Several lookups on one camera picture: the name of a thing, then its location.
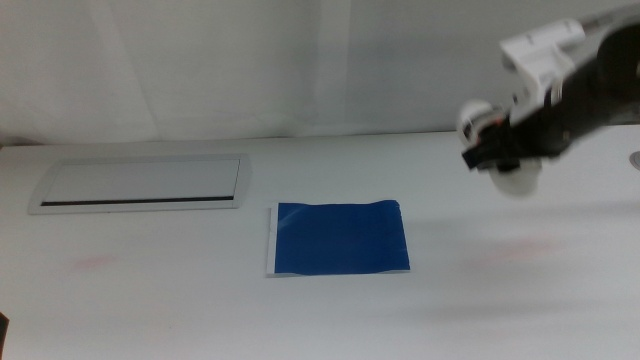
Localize silver desk cable hatch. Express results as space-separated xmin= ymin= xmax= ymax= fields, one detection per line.
xmin=27 ymin=153 xmax=253 ymax=216

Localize blue rectangular mat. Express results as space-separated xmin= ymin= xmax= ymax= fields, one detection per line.
xmin=265 ymin=199 xmax=412 ymax=278

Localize white sandal red black straps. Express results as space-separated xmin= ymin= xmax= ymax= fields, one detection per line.
xmin=456 ymin=98 xmax=544 ymax=198

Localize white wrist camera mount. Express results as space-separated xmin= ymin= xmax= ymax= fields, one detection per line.
xmin=499 ymin=18 xmax=587 ymax=121

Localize white fabric backdrop curtain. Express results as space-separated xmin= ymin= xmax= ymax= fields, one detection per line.
xmin=0 ymin=0 xmax=640 ymax=147

